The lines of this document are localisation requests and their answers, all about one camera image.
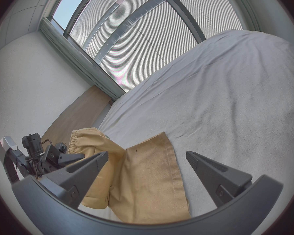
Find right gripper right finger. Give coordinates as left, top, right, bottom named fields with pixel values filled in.
left=185, top=150, right=253, bottom=208

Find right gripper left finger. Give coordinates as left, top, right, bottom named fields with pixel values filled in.
left=40, top=151, right=110, bottom=209

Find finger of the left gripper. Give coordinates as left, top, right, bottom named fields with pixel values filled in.
left=59, top=153, right=85, bottom=167

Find tan shorts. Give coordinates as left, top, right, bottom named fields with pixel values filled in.
left=68, top=127, right=192, bottom=224

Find bed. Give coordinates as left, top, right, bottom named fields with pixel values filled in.
left=40, top=30, right=294, bottom=223

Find grey-green curtain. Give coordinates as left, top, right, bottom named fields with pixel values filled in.
left=39, top=17, right=126, bottom=101
left=235, top=0, right=269, bottom=32

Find window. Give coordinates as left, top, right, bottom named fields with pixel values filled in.
left=50, top=0, right=245, bottom=94

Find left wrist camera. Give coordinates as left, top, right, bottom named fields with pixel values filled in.
left=54, top=142, right=68, bottom=156

